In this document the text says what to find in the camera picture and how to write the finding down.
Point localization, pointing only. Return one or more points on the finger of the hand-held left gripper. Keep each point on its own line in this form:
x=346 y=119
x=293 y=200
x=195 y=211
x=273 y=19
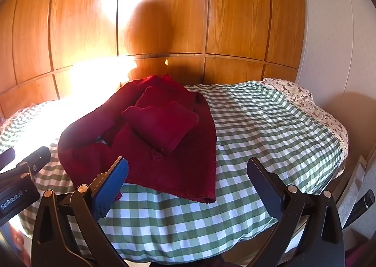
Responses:
x=6 y=159
x=39 y=159

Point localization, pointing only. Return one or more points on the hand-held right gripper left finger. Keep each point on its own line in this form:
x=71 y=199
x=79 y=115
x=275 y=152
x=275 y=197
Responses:
x=113 y=187

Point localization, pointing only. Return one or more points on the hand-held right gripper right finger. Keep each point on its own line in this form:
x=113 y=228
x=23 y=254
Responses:
x=264 y=181

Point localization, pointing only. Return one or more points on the dark red towel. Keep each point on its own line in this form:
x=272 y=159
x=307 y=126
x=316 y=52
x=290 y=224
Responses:
x=176 y=173

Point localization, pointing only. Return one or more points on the red patterned object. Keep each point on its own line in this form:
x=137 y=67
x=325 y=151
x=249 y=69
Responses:
x=14 y=240

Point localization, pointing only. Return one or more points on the green white checked bedspread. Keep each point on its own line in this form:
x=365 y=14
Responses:
x=264 y=125

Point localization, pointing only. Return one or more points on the floral pillow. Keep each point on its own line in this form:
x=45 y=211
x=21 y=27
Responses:
x=293 y=90

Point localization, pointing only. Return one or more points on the wooden wardrobe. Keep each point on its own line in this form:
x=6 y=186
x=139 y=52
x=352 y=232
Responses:
x=235 y=20

